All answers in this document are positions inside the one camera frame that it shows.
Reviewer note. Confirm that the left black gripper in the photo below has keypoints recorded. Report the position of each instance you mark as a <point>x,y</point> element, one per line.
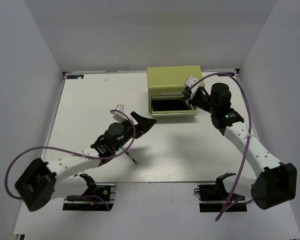
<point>144,124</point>

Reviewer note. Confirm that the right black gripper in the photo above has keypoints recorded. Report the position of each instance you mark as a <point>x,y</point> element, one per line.
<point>197,93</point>

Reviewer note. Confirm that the green metal drawer toolbox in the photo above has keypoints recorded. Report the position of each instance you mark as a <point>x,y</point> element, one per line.
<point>165,90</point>

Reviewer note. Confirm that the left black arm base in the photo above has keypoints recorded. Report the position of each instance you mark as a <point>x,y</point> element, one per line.
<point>97,198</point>

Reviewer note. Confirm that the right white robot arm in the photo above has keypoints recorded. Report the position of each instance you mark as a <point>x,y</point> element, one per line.
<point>274,182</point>

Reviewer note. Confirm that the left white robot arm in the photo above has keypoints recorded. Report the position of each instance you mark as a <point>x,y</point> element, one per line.
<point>38,182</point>

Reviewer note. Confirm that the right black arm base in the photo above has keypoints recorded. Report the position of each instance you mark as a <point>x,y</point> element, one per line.
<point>212,202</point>

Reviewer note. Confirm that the green pen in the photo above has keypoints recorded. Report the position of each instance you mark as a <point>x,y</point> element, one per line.
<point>131,158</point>

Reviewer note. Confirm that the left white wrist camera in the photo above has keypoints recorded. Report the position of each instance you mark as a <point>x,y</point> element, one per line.
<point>117,113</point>

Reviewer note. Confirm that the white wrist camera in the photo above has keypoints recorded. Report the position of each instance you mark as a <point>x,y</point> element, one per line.
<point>191,87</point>
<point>117,113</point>

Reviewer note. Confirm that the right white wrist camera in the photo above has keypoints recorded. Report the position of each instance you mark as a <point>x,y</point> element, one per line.
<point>191,87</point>

